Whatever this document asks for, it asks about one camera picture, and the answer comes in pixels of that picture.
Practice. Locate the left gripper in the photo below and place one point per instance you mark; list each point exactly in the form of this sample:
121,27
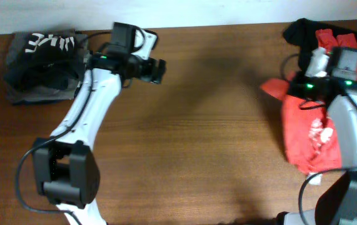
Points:
148,73

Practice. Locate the red t-shirt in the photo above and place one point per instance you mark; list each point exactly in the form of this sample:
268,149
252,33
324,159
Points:
310,138

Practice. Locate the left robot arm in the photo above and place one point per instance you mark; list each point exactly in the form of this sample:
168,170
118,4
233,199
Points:
65,169

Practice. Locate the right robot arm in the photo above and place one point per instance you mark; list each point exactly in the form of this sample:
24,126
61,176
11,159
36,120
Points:
338,204

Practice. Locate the black shirt with white letters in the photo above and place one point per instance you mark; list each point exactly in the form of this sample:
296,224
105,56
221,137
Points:
49,59

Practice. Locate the grey folded garment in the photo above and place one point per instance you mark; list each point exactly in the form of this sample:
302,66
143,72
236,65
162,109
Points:
43,94

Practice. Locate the black t-shirt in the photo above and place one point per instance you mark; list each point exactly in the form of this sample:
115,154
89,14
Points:
309,35

